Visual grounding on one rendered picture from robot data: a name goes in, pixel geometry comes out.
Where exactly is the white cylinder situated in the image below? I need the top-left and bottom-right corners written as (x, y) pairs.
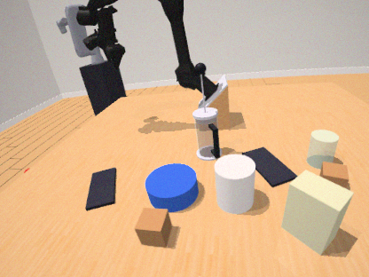
top-left (215, 154), bottom-right (255, 214)

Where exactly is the blue short cylinder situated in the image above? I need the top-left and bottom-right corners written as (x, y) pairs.
top-left (145, 163), bottom-right (199, 212)

